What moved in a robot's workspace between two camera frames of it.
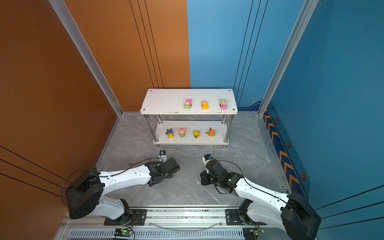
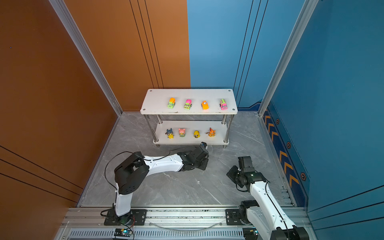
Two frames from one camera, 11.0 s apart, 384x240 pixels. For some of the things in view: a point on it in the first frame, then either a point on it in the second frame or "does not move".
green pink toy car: [188, 104] does not move
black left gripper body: [170, 177] -> [202, 165]
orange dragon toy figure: [211, 133] does not move
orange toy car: [204, 105] does not move
